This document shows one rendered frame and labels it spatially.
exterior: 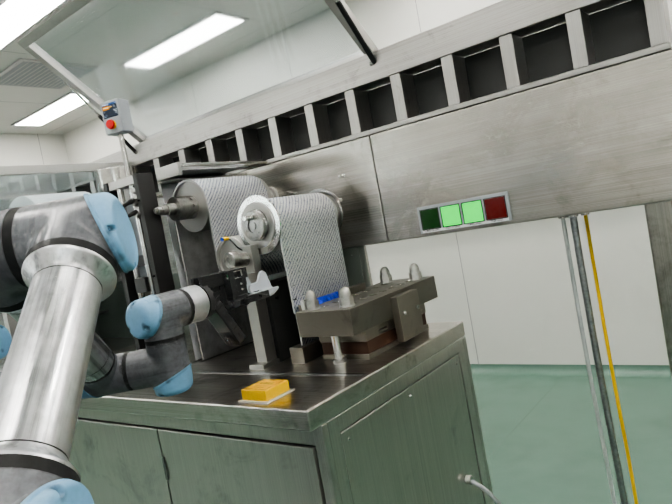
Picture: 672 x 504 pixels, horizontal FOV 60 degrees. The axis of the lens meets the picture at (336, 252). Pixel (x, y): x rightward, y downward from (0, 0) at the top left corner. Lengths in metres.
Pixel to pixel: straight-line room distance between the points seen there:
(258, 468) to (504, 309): 3.01
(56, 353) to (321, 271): 0.93
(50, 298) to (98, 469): 1.10
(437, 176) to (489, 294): 2.62
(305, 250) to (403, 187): 0.32
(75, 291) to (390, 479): 0.80
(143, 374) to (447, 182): 0.86
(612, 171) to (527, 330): 2.76
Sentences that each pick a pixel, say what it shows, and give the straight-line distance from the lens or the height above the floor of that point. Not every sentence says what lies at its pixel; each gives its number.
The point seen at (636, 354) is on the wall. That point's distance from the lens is 3.94.
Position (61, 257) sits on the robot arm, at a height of 1.24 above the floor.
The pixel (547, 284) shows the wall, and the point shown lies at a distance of 3.96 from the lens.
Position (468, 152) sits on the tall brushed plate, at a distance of 1.50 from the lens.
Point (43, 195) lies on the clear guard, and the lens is 2.27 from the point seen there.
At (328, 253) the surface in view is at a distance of 1.56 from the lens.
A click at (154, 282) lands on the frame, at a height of 1.15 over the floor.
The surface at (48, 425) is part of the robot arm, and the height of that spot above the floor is 1.08.
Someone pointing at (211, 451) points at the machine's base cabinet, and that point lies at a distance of 1.38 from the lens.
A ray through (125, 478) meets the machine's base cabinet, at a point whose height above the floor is 0.67.
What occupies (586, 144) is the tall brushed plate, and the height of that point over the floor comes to 1.29.
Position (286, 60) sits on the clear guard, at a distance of 1.81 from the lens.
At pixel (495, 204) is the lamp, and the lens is 1.47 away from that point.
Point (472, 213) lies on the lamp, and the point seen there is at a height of 1.18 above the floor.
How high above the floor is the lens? 1.23
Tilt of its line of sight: 3 degrees down
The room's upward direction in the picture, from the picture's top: 10 degrees counter-clockwise
